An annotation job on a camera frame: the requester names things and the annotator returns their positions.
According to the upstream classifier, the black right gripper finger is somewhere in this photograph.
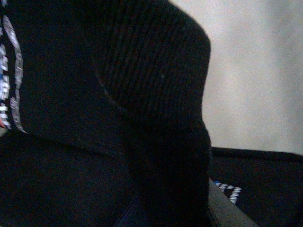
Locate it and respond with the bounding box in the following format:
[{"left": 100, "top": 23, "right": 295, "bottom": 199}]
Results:
[{"left": 207, "top": 178, "right": 258, "bottom": 227}]

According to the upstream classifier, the black printed t-shirt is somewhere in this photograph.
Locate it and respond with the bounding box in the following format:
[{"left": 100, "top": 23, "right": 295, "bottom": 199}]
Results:
[{"left": 0, "top": 0, "right": 211, "bottom": 227}]

